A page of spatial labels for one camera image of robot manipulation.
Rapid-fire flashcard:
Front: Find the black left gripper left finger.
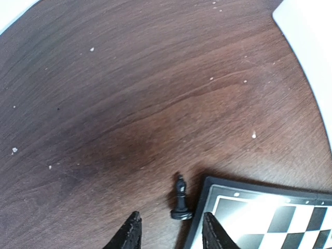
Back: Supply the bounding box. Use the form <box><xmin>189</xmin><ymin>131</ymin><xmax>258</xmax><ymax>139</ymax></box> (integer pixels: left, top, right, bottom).
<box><xmin>103</xmin><ymin>211</ymin><xmax>142</xmax><ymax>249</ymax></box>

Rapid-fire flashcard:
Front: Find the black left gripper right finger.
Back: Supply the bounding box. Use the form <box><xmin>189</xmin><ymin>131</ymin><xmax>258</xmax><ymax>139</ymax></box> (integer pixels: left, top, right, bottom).
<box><xmin>202</xmin><ymin>212</ymin><xmax>239</xmax><ymax>249</ymax></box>

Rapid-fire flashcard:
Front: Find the black white chessboard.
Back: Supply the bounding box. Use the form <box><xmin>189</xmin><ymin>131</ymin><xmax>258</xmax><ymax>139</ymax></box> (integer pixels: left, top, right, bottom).
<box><xmin>184</xmin><ymin>176</ymin><xmax>331</xmax><ymax>248</ymax></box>

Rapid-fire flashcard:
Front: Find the white plastic divided tray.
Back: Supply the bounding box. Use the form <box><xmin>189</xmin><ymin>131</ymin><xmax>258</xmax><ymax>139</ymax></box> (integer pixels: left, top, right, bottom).
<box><xmin>272</xmin><ymin>1</ymin><xmax>331</xmax><ymax>140</ymax></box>

